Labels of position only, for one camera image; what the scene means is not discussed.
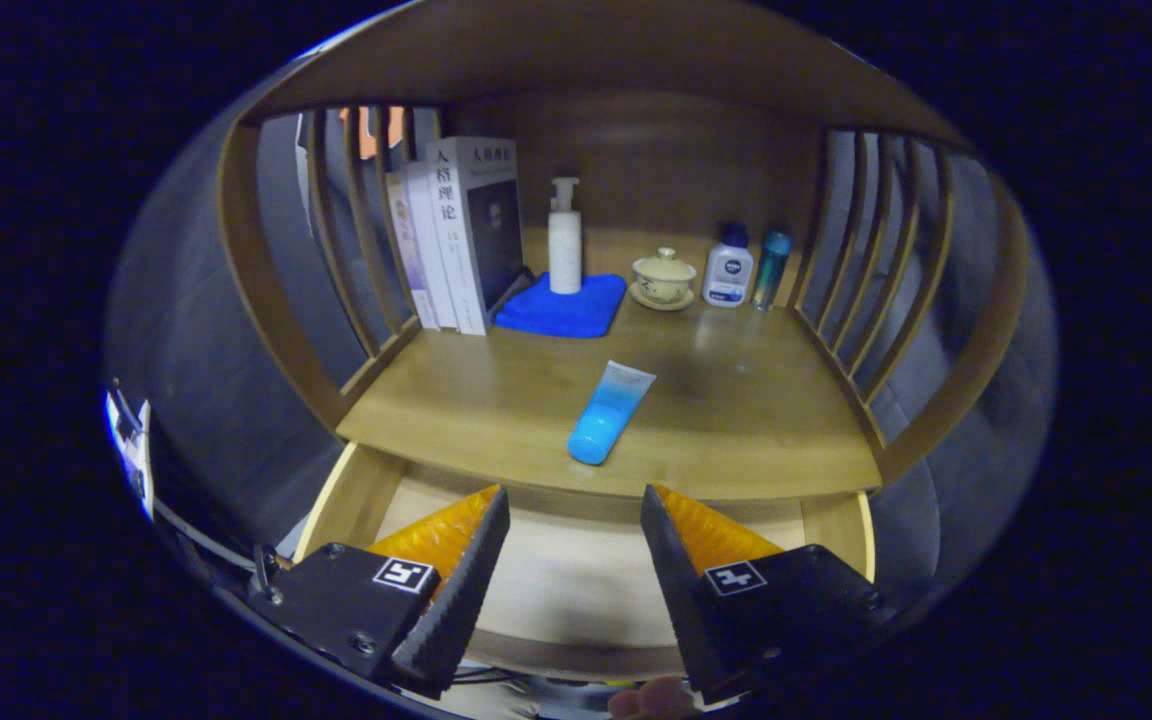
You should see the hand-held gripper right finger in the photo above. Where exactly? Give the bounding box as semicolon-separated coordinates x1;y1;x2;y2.
640;483;897;706

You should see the wooden drawer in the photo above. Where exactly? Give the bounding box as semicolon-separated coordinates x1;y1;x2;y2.
293;440;877;681

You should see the wooden countertop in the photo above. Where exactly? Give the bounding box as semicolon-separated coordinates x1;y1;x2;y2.
336;225;882;501

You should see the thick white and black book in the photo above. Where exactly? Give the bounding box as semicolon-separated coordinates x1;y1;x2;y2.
425;137;527;336

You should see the thin pale pink book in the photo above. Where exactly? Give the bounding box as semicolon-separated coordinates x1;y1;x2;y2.
385;170;440;331

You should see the teal slim bottle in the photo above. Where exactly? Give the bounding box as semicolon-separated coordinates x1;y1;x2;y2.
751;231;793;312

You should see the blue folded cloth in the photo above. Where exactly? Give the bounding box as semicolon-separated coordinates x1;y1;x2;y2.
493;272;628;339

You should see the white pump bottle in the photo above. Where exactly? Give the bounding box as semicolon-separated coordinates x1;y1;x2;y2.
547;177;584;296

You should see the blue squeeze tube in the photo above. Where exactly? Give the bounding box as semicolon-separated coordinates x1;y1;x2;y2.
567;360;657;466

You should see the thin white book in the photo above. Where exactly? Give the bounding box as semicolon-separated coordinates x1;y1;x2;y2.
404;160;460;331

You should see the wooden cabinet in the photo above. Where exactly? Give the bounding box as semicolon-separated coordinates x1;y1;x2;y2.
216;0;1032;691

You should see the beige lidded ceramic teacup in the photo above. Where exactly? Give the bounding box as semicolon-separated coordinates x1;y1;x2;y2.
629;247;698;312

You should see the white bottle with blue cap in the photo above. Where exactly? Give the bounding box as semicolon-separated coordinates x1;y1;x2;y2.
702;222;755;308

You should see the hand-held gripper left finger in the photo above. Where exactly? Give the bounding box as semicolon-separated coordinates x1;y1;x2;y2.
246;484;512;699

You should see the white stand device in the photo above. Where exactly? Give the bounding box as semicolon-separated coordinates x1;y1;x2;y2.
104;380;155;521

